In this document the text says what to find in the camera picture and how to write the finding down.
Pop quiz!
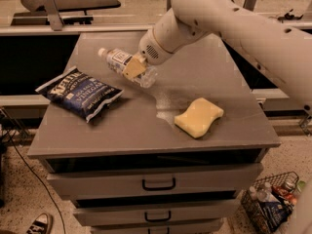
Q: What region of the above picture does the grey drawer cabinet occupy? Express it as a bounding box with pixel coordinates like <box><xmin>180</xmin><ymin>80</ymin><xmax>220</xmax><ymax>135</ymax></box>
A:
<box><xmin>26</xmin><ymin>29</ymin><xmax>282</xmax><ymax>234</ymax></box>

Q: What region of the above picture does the middle grey drawer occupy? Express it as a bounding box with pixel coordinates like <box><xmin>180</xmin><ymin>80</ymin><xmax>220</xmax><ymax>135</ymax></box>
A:
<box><xmin>73</xmin><ymin>199</ymin><xmax>240</xmax><ymax>227</ymax></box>

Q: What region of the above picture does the bottom grey drawer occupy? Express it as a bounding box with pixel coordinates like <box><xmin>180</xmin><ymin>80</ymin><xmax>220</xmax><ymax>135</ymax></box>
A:
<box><xmin>91</xmin><ymin>218</ymin><xmax>223</xmax><ymax>234</ymax></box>

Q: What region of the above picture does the top grey drawer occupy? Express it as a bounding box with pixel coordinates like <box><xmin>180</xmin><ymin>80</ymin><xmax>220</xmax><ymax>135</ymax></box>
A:
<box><xmin>48</xmin><ymin>163</ymin><xmax>263</xmax><ymax>200</ymax></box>

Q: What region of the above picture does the black floor cable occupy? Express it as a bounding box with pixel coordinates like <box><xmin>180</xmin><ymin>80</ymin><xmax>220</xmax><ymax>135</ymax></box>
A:
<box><xmin>0</xmin><ymin>107</ymin><xmax>67</xmax><ymax>234</ymax></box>

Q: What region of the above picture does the yellow sponge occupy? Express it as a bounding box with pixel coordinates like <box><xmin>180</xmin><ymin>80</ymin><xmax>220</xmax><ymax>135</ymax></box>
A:
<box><xmin>175</xmin><ymin>97</ymin><xmax>224</xmax><ymax>138</ymax></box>

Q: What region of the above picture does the clear plastic water bottle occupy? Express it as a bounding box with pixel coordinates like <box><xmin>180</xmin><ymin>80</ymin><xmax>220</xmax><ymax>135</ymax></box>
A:
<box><xmin>97</xmin><ymin>48</ymin><xmax>157</xmax><ymax>88</ymax></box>

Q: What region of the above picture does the green bottle in basket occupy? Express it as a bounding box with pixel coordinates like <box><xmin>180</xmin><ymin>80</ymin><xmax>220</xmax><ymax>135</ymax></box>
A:
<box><xmin>294</xmin><ymin>180</ymin><xmax>306</xmax><ymax>194</ymax></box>

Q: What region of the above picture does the black wire basket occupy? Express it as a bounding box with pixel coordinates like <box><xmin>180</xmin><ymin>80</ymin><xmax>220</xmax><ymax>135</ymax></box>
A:
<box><xmin>241</xmin><ymin>172</ymin><xmax>299</xmax><ymax>234</ymax></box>

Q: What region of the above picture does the blue chip bag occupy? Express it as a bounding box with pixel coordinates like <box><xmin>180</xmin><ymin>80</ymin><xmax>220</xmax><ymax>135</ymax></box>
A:
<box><xmin>36</xmin><ymin>66</ymin><xmax>124</xmax><ymax>123</ymax></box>

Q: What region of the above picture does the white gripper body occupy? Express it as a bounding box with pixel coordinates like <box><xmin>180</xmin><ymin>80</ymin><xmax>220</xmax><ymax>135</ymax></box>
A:
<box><xmin>138</xmin><ymin>29</ymin><xmax>173</xmax><ymax>65</ymax></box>

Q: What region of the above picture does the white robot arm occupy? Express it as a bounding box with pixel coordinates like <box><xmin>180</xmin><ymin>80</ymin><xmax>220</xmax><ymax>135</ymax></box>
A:
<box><xmin>126</xmin><ymin>0</ymin><xmax>312</xmax><ymax>113</ymax></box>

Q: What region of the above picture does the left metal bracket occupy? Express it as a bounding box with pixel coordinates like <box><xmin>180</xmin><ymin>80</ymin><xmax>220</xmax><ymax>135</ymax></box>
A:
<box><xmin>41</xmin><ymin>0</ymin><xmax>63</xmax><ymax>31</ymax></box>

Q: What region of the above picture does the water bottle in basket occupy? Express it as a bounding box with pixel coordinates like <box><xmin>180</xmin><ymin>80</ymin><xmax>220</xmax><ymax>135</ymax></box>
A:
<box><xmin>249</xmin><ymin>182</ymin><xmax>278</xmax><ymax>203</ymax></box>

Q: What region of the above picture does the black and white sneaker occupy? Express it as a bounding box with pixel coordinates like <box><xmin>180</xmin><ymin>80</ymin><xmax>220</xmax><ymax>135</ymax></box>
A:
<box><xmin>25</xmin><ymin>213</ymin><xmax>53</xmax><ymax>234</ymax></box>

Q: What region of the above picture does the grey drawer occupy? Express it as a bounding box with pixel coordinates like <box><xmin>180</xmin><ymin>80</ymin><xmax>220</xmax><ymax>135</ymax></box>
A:
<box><xmin>73</xmin><ymin>199</ymin><xmax>240</xmax><ymax>227</ymax></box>
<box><xmin>91</xmin><ymin>218</ymin><xmax>223</xmax><ymax>234</ymax></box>
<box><xmin>48</xmin><ymin>163</ymin><xmax>263</xmax><ymax>200</ymax></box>

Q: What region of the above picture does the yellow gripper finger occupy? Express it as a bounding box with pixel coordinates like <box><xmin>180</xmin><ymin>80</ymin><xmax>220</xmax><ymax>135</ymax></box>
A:
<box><xmin>122</xmin><ymin>53</ymin><xmax>147</xmax><ymax>80</ymax></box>

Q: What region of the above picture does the blue snack bag in basket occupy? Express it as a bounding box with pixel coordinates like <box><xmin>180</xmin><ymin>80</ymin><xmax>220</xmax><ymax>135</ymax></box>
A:
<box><xmin>259</xmin><ymin>202</ymin><xmax>292</xmax><ymax>231</ymax></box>

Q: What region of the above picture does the black cable on ledge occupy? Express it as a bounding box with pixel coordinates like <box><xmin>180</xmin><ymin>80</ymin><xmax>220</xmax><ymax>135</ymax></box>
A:
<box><xmin>276</xmin><ymin>8</ymin><xmax>305</xmax><ymax>22</ymax></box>

